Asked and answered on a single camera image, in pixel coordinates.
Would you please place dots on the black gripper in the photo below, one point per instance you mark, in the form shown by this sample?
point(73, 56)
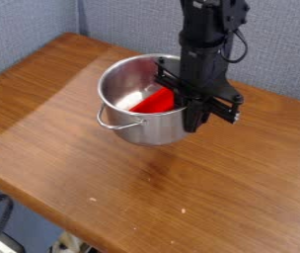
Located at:
point(216, 99)

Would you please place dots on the red block object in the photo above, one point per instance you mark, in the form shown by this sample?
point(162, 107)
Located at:
point(156, 103)

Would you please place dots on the stainless steel pot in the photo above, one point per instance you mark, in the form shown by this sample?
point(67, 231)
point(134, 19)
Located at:
point(125, 85)

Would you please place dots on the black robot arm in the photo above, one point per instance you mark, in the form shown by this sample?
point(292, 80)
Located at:
point(196, 75)

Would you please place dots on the white object under table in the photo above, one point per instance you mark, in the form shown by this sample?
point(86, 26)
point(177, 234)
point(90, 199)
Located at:
point(69, 244)

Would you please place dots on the grey white box corner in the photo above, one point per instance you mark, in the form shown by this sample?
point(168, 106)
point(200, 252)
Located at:
point(9, 245)

